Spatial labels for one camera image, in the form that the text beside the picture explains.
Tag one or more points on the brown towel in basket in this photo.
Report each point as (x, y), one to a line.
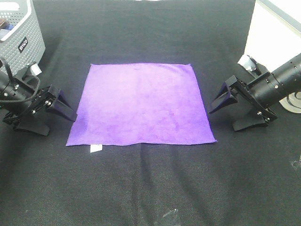
(3, 23)

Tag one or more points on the purple microfibre towel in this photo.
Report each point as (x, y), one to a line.
(154, 103)

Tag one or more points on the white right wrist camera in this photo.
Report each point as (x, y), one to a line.
(247, 63)

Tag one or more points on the clear tape piece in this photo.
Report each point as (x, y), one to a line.
(296, 164)
(170, 218)

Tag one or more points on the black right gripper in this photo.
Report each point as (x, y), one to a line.
(261, 93)

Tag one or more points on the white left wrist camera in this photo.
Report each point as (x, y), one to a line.
(34, 69)

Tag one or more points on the white storage bin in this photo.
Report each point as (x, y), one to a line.
(274, 35)

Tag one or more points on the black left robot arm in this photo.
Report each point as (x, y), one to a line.
(22, 98)

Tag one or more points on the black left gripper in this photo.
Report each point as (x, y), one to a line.
(23, 98)

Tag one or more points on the clear tape piece right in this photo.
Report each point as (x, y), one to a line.
(296, 164)

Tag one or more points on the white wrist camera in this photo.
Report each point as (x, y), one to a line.
(34, 69)
(247, 63)

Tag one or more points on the grey perforated laundry basket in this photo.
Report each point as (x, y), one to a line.
(24, 44)

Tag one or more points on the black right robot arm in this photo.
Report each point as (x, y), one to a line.
(288, 76)

